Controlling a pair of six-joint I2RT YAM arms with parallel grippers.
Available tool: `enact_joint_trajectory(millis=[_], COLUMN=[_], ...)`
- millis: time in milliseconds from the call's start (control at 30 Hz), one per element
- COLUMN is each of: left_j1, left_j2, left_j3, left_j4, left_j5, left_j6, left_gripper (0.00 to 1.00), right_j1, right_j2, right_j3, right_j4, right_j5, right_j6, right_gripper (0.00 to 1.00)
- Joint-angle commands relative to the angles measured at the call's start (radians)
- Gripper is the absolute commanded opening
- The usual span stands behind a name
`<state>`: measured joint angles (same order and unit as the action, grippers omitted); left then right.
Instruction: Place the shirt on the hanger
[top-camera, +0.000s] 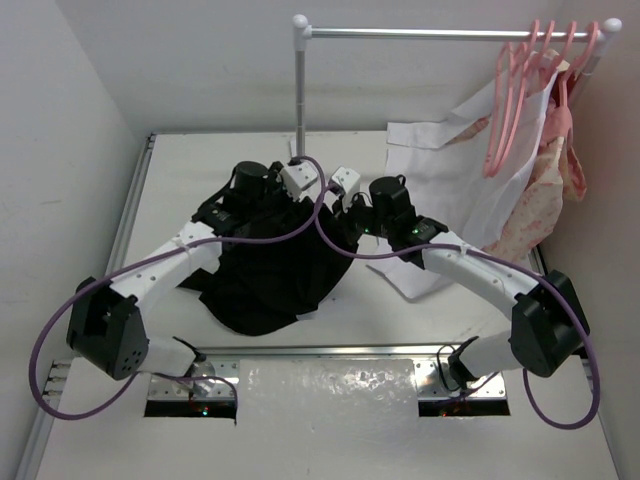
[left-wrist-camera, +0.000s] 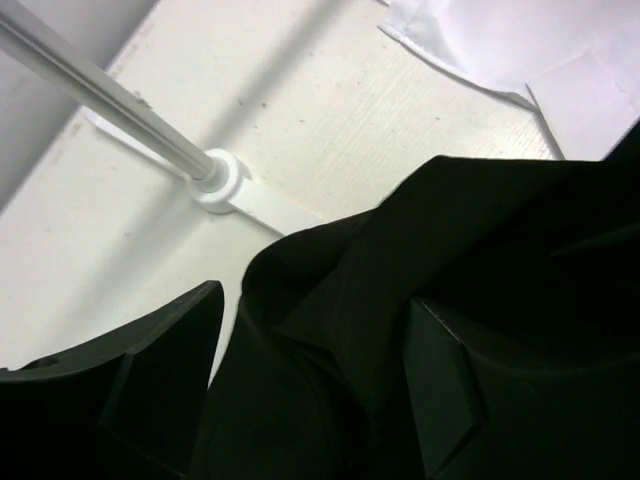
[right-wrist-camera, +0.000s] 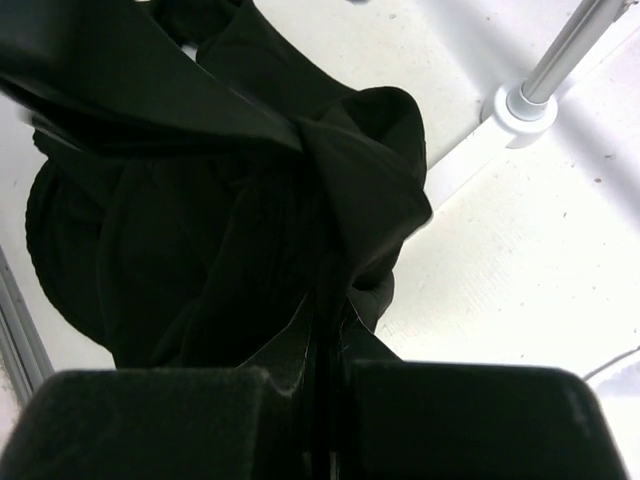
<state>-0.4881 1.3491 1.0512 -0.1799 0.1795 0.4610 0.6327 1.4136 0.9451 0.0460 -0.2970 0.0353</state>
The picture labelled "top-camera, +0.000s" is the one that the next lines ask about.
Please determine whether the white foil cover sheet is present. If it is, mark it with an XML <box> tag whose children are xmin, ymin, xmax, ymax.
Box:
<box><xmin>237</xmin><ymin>359</ymin><xmax>418</xmax><ymax>429</ymax></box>

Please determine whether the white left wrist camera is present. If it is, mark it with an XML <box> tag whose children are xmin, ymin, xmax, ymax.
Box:
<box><xmin>279</xmin><ymin>163</ymin><xmax>318</xmax><ymax>201</ymax></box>

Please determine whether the white metal clothes rack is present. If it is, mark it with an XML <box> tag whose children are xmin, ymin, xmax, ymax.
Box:
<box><xmin>292</xmin><ymin>14</ymin><xmax>623</xmax><ymax>156</ymax></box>

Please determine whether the white shirt on hanger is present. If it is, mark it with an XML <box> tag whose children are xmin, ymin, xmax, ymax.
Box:
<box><xmin>366</xmin><ymin>49</ymin><xmax>561</xmax><ymax>304</ymax></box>

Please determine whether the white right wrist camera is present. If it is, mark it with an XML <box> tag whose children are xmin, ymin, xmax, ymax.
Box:
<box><xmin>329</xmin><ymin>166</ymin><xmax>361</xmax><ymax>212</ymax></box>

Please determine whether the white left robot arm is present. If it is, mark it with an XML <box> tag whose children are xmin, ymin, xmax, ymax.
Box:
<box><xmin>66</xmin><ymin>161</ymin><xmax>323</xmax><ymax>380</ymax></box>

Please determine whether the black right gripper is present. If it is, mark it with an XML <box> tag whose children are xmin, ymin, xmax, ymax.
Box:
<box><xmin>325</xmin><ymin>188</ymin><xmax>393</xmax><ymax>245</ymax></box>

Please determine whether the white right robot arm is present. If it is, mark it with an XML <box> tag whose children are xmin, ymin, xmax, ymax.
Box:
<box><xmin>328</xmin><ymin>168</ymin><xmax>590</xmax><ymax>388</ymax></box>

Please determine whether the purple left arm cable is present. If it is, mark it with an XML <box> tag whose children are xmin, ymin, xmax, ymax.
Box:
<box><xmin>28</xmin><ymin>154</ymin><xmax>331</xmax><ymax>421</ymax></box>

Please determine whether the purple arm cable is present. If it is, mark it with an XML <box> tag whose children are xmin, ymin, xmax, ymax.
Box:
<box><xmin>28</xmin><ymin>154</ymin><xmax>331</xmax><ymax>421</ymax></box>
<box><xmin>313</xmin><ymin>182</ymin><xmax>601</xmax><ymax>430</ymax></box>

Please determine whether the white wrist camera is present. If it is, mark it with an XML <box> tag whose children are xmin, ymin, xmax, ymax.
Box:
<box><xmin>279</xmin><ymin>163</ymin><xmax>318</xmax><ymax>201</ymax></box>
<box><xmin>329</xmin><ymin>166</ymin><xmax>361</xmax><ymax>212</ymax></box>

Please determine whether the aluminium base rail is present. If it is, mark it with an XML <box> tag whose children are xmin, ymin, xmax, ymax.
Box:
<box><xmin>42</xmin><ymin>132</ymin><xmax>599</xmax><ymax>419</ymax></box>

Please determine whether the black shirt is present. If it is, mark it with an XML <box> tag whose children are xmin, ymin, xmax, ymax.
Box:
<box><xmin>177</xmin><ymin>159</ymin><xmax>362</xmax><ymax>337</ymax></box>

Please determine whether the pink floral garment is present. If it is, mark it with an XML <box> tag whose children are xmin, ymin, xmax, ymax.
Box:
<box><xmin>448</xmin><ymin>49</ymin><xmax>587</xmax><ymax>262</ymax></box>

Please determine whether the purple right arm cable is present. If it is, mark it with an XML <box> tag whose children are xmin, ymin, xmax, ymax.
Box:
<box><xmin>313</xmin><ymin>182</ymin><xmax>601</xmax><ymax>430</ymax></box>

